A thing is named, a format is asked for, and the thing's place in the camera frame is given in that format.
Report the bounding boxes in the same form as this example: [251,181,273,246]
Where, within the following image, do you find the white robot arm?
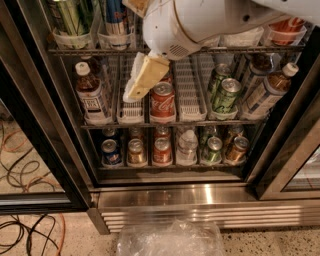
[123,0,320,103]

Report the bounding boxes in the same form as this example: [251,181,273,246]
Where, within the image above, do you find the right front tea bottle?
[242,62,299,116]

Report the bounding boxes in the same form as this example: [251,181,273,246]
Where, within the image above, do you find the green energy drink can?
[48,0,94,36]

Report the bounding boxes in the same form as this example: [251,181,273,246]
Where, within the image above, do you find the empty white tray right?
[174,57,207,122]

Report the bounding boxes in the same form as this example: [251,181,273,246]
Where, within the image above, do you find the empty white tray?
[116,55,146,125]
[174,57,207,122]

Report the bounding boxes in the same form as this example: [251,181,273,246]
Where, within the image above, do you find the blue silver redbull can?
[99,0,129,36]

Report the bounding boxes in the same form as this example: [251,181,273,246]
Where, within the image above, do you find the orange brown can bottom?
[225,136,249,161]

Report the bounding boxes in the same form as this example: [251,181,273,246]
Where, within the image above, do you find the left tea bottle white cap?
[75,62,109,123]

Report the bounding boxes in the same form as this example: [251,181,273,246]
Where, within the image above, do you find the right rear tea bottle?
[241,53,274,99]

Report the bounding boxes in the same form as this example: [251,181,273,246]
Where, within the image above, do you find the blue pepsi can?
[101,139,122,165]

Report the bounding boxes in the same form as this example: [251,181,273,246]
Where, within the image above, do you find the white bottle top shelf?
[219,26,264,47]

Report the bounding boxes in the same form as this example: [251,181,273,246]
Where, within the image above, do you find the green soda can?
[212,78,242,114]
[208,63,231,100]

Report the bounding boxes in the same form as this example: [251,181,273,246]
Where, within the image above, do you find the steel fridge base grille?
[87,184,320,235]

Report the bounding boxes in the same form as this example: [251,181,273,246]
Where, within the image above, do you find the right fridge door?
[248,27,320,201]

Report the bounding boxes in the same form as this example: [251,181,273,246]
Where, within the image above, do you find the orange floor cable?
[54,213,67,256]

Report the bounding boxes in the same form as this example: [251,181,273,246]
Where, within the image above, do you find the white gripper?
[122,0,288,103]

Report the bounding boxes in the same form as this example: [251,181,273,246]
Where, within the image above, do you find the front green soda can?
[212,78,242,114]

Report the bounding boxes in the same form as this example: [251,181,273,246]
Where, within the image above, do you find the green can bottom shelf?
[201,136,223,163]

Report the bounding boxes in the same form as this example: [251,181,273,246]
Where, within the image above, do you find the large coca cola can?
[269,17,305,45]

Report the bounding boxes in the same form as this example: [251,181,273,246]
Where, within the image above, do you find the rear green soda can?
[208,63,231,100]

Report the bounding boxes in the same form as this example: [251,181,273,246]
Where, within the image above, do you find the middle wire shelf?
[80,120,265,130]

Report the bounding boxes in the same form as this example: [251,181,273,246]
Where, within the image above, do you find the clear plastic bag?
[116,219,225,256]

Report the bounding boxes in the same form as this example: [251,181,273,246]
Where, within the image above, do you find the open left glass door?
[0,0,92,214]

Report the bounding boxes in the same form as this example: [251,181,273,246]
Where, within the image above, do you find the empty white tray left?
[116,55,146,125]

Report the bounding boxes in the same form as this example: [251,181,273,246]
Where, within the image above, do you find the front coca cola can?
[151,82,175,117]

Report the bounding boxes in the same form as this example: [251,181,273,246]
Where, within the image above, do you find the black floor cables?
[0,213,60,256]

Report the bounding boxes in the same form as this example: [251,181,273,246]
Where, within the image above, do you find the red can bottom shelf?
[153,137,171,164]

